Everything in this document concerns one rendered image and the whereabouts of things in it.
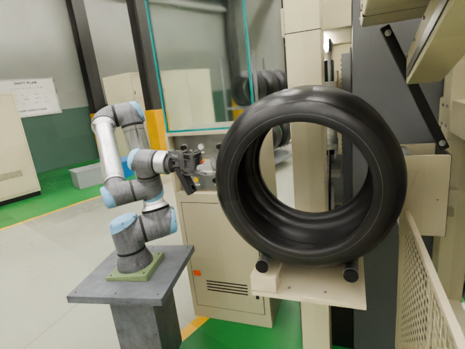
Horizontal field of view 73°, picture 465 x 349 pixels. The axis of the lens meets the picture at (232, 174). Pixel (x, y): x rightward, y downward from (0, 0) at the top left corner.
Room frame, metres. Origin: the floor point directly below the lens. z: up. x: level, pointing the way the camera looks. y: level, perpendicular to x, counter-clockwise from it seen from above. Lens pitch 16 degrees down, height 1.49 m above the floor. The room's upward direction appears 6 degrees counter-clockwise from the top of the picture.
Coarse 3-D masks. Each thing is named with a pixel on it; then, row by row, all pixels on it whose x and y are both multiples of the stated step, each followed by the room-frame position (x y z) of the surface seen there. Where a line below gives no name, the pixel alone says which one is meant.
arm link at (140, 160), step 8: (136, 152) 1.18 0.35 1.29; (144, 152) 1.18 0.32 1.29; (152, 152) 1.17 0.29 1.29; (128, 160) 1.18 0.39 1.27; (136, 160) 1.17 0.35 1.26; (144, 160) 1.16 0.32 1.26; (152, 160) 1.14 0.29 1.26; (136, 168) 1.17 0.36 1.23; (144, 168) 1.16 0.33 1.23; (152, 168) 1.15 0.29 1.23; (144, 176) 1.18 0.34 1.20
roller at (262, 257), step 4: (260, 256) 0.97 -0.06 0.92; (264, 256) 0.96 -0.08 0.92; (260, 260) 0.94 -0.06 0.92; (264, 260) 0.94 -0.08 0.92; (268, 260) 0.95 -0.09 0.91; (256, 264) 0.94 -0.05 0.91; (260, 264) 0.93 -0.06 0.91; (264, 264) 0.93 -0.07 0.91; (268, 264) 0.94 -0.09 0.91; (256, 268) 0.94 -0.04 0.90; (260, 268) 0.93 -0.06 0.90; (264, 268) 0.93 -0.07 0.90; (260, 272) 0.94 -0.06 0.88; (264, 272) 0.93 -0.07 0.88
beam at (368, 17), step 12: (372, 0) 0.74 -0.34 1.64; (384, 0) 0.75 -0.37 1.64; (396, 0) 0.77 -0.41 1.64; (408, 0) 0.78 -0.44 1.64; (420, 0) 0.79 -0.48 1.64; (372, 12) 0.89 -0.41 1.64; (384, 12) 0.91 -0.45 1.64; (396, 12) 0.93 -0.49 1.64; (408, 12) 0.95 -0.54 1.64; (420, 12) 0.97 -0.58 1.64; (372, 24) 1.10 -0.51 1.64
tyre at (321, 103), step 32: (288, 96) 0.90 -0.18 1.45; (320, 96) 0.87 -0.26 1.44; (352, 96) 0.89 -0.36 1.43; (256, 128) 0.91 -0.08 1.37; (352, 128) 0.82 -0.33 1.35; (384, 128) 0.82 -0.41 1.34; (224, 160) 0.96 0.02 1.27; (256, 160) 1.20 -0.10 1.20; (384, 160) 0.79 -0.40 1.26; (224, 192) 0.96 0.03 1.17; (256, 192) 1.20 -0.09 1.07; (384, 192) 0.79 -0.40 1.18; (256, 224) 1.08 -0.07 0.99; (288, 224) 1.14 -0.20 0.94; (320, 224) 1.11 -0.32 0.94; (352, 224) 1.05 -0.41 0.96; (384, 224) 0.79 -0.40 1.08; (288, 256) 0.89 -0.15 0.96; (320, 256) 0.85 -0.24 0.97; (352, 256) 0.83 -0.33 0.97
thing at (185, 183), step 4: (176, 168) 1.13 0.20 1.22; (176, 172) 1.13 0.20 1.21; (180, 172) 1.13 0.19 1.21; (180, 176) 1.13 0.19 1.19; (184, 176) 1.13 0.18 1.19; (188, 176) 1.15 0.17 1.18; (180, 180) 1.13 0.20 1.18; (184, 180) 1.12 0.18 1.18; (188, 180) 1.14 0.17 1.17; (184, 184) 1.12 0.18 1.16; (188, 184) 1.12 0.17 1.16; (192, 184) 1.14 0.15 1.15; (184, 188) 1.12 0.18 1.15; (188, 188) 1.12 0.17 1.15; (192, 188) 1.12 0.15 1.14; (196, 188) 1.15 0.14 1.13; (188, 192) 1.12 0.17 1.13; (192, 192) 1.12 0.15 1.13
